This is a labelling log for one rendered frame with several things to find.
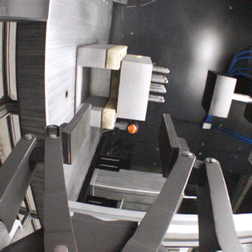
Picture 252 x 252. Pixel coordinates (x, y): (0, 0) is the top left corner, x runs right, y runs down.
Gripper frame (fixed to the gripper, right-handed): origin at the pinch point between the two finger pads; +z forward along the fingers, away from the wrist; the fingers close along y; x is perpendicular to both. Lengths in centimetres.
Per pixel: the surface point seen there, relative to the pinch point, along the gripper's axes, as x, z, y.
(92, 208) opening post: -18.5, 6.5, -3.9
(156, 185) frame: -24.5, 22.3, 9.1
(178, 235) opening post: -19.2, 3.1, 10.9
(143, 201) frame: -28.0, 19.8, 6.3
